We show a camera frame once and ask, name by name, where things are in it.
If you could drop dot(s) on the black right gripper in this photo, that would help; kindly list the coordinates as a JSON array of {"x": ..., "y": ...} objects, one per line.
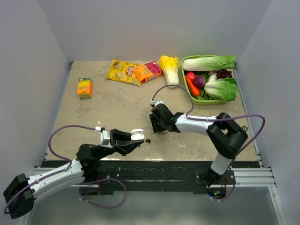
[{"x": 156, "y": 128}]

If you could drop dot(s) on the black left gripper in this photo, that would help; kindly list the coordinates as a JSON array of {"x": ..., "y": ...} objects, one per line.
[{"x": 122, "y": 142}]

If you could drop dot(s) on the white earbud charging case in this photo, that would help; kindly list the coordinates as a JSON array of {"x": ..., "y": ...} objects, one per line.
[{"x": 137, "y": 134}]

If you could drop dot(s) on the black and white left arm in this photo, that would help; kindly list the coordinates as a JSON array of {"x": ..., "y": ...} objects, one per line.
[{"x": 23, "y": 191}]

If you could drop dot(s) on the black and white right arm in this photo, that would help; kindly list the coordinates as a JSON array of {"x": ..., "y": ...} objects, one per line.
[{"x": 226, "y": 135}]

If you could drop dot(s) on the green plastic basket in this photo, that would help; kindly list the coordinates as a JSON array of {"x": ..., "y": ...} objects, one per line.
[{"x": 203, "y": 99}]

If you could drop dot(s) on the orange red pepper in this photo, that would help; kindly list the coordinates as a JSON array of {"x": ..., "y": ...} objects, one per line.
[{"x": 194, "y": 90}]

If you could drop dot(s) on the orange pink snack box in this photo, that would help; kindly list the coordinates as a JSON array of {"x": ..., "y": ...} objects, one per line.
[{"x": 147, "y": 71}]

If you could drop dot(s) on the red apple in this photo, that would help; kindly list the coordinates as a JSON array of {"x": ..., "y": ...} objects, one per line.
[{"x": 191, "y": 76}]

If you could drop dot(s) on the purple red onion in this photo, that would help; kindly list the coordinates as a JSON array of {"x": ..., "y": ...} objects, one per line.
[{"x": 199, "y": 82}]

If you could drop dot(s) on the yellow white napa cabbage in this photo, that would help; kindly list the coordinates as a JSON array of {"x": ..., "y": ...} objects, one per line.
[{"x": 169, "y": 66}]

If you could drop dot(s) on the yellow chips bag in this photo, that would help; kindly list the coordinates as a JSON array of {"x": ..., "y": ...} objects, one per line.
[{"x": 123, "y": 71}]

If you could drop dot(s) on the orange yellow sponge pack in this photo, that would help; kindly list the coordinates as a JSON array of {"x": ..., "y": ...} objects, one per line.
[{"x": 84, "y": 88}]

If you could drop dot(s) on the green leafy bok choy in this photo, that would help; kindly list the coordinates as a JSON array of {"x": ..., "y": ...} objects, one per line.
[{"x": 224, "y": 88}]

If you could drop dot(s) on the purple grapes bunch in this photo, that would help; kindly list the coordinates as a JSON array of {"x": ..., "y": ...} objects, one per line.
[{"x": 224, "y": 73}]

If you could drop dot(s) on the long green white cabbage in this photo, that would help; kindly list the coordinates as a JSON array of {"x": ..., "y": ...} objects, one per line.
[{"x": 208, "y": 62}]

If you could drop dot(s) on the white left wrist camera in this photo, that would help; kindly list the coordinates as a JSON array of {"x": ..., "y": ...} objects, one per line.
[{"x": 105, "y": 137}]

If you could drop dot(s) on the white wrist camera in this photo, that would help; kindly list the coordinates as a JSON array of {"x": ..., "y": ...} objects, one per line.
[
  {"x": 154, "y": 103},
  {"x": 105, "y": 137}
]

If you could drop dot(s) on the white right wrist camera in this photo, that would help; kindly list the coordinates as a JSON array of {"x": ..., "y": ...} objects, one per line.
[{"x": 154, "y": 103}]

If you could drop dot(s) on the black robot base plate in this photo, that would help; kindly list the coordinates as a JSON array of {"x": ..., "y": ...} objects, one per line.
[{"x": 152, "y": 176}]

